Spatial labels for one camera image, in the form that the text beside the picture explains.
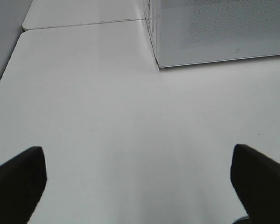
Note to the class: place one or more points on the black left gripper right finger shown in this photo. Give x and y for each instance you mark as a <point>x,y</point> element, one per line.
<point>256,180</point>

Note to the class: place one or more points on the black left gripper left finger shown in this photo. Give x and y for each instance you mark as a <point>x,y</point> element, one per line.
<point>22,182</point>

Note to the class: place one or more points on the white microwave door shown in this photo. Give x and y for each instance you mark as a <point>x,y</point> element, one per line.
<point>202,31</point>

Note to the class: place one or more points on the white microwave oven body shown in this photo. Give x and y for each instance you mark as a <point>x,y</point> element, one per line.
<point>150,14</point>

